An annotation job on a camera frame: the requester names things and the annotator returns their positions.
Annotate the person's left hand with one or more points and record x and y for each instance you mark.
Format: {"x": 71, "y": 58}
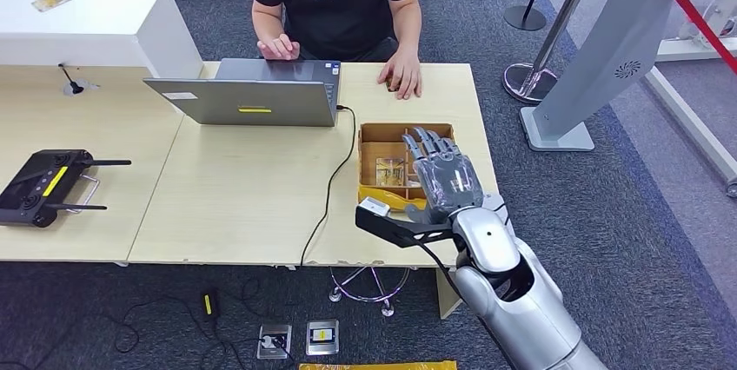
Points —
{"x": 406, "y": 71}

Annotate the person's right hand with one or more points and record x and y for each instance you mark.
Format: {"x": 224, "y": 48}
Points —
{"x": 279, "y": 48}

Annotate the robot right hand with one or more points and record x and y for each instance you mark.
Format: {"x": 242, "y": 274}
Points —
{"x": 449, "y": 180}

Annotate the person's ID card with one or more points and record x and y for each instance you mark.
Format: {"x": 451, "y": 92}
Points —
{"x": 393, "y": 84}

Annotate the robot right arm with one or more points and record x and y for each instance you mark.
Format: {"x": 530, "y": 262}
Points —
{"x": 518, "y": 310}

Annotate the person's left forearm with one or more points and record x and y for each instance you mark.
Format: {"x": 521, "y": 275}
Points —
{"x": 406, "y": 22}

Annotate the person's right forearm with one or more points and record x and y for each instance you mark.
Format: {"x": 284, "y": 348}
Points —
{"x": 266, "y": 21}

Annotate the white card stack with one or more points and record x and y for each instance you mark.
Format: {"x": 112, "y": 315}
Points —
{"x": 412, "y": 183}

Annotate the person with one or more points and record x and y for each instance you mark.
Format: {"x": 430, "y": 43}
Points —
{"x": 337, "y": 16}

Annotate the grey laptop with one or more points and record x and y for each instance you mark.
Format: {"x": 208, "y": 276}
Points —
{"x": 255, "y": 103}

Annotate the wooden divided box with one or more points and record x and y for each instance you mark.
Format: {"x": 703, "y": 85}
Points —
{"x": 383, "y": 146}

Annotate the chrome stool base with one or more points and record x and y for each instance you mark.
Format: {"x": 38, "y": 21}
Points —
{"x": 387, "y": 310}

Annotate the light wooden desk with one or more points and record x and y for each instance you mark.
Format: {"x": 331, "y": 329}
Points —
{"x": 86, "y": 126}
{"x": 247, "y": 195}

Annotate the white counter cabinet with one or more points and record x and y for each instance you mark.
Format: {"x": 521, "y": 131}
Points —
{"x": 86, "y": 28}

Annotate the grey kiosk stand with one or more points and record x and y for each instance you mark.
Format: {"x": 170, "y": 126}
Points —
{"x": 606, "y": 56}

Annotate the wide yellow tape strip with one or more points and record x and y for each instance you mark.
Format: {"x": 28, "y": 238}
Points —
{"x": 377, "y": 367}

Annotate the closed floor socket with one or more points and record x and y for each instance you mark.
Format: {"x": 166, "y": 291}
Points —
{"x": 322, "y": 337}

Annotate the floor socket with plug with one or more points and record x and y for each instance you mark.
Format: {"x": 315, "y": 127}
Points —
{"x": 274, "y": 341}

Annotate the black power adapter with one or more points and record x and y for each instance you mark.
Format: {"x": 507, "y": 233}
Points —
{"x": 209, "y": 304}

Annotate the black remote controller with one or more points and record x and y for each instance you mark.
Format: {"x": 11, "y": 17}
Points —
{"x": 37, "y": 186}

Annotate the red barrier belt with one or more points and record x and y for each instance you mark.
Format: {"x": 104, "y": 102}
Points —
{"x": 701, "y": 21}

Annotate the black camera bracket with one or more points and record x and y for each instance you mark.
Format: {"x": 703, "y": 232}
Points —
{"x": 403, "y": 232}

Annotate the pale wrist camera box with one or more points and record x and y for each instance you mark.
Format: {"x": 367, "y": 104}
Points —
{"x": 375, "y": 206}

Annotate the chrome stanchion post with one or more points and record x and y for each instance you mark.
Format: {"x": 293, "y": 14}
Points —
{"x": 528, "y": 84}

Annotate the white frame rail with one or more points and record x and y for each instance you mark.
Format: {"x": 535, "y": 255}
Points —
{"x": 688, "y": 120}

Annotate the white platform frame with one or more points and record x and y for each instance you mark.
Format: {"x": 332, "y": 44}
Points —
{"x": 685, "y": 48}

